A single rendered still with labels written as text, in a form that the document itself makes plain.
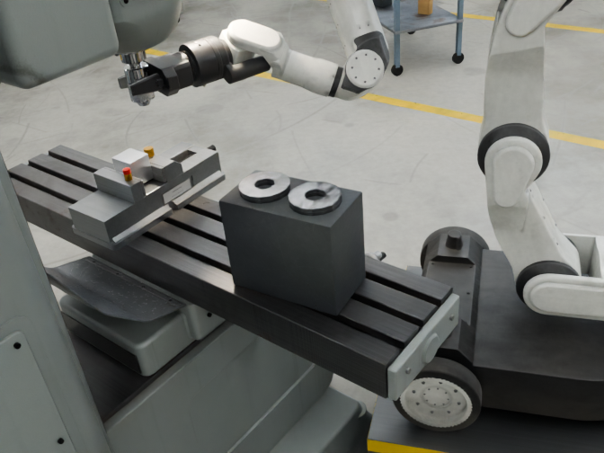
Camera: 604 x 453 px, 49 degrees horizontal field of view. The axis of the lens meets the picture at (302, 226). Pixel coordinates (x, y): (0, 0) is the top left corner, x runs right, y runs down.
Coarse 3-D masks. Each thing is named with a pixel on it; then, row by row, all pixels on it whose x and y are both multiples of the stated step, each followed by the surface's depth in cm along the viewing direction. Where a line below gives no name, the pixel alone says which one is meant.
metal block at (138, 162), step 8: (128, 152) 143; (136, 152) 143; (112, 160) 142; (120, 160) 140; (128, 160) 140; (136, 160) 140; (144, 160) 142; (120, 168) 142; (136, 168) 140; (144, 168) 142; (136, 176) 141; (144, 176) 143; (152, 176) 145
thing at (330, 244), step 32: (256, 192) 112; (288, 192) 113; (320, 192) 111; (352, 192) 112; (224, 224) 116; (256, 224) 112; (288, 224) 108; (320, 224) 104; (352, 224) 111; (256, 256) 116; (288, 256) 112; (320, 256) 108; (352, 256) 114; (256, 288) 121; (288, 288) 116; (320, 288) 112; (352, 288) 117
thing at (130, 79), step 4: (148, 72) 125; (128, 76) 124; (132, 76) 124; (136, 76) 124; (140, 76) 124; (144, 76) 124; (128, 80) 125; (132, 80) 124; (136, 80) 124; (128, 84) 126; (132, 96) 126; (136, 96) 126; (140, 96) 126; (144, 96) 126; (148, 96) 127; (152, 96) 127; (132, 100) 127; (136, 100) 126; (140, 100) 126; (144, 100) 126; (148, 100) 127
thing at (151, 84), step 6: (144, 78) 124; (150, 78) 124; (156, 78) 125; (132, 84) 123; (138, 84) 123; (144, 84) 124; (150, 84) 125; (156, 84) 125; (162, 84) 126; (132, 90) 123; (138, 90) 124; (144, 90) 125; (150, 90) 125; (156, 90) 126
